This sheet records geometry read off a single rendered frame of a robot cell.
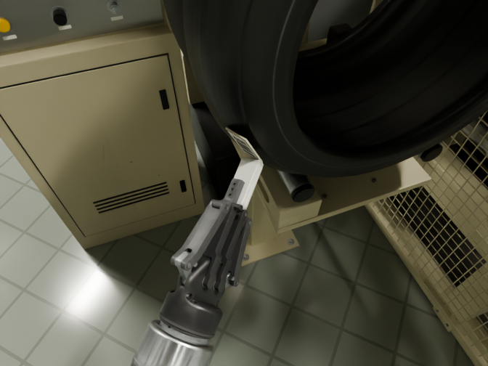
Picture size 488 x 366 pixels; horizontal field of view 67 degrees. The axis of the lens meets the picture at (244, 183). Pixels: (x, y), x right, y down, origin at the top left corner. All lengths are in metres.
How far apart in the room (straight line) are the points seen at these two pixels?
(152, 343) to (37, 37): 0.85
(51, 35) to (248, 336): 1.16
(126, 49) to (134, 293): 0.95
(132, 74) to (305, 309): 1.05
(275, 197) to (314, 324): 0.89
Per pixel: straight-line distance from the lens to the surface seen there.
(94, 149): 1.29
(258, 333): 1.49
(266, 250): 1.61
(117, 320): 1.58
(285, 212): 0.69
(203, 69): 0.44
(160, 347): 0.47
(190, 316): 0.46
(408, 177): 0.88
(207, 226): 0.46
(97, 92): 1.15
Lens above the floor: 1.44
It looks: 52 degrees down
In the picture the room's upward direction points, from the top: straight up
